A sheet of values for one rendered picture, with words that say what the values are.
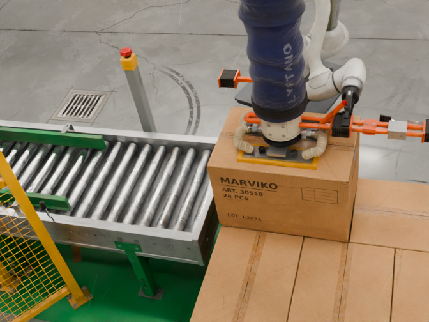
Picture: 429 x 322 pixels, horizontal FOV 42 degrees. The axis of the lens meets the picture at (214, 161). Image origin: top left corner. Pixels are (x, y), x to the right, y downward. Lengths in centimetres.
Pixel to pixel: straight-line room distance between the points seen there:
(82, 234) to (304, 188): 117
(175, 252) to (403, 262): 104
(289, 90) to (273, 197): 52
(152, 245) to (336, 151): 99
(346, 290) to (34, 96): 327
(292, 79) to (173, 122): 213
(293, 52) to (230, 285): 105
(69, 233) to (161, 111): 163
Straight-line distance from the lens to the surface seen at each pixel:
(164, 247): 271
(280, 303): 241
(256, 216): 255
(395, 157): 373
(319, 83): 256
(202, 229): 262
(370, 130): 228
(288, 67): 208
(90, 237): 289
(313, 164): 230
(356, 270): 250
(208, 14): 533
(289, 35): 201
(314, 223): 250
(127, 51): 305
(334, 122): 229
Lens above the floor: 262
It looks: 44 degrees down
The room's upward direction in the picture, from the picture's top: 12 degrees counter-clockwise
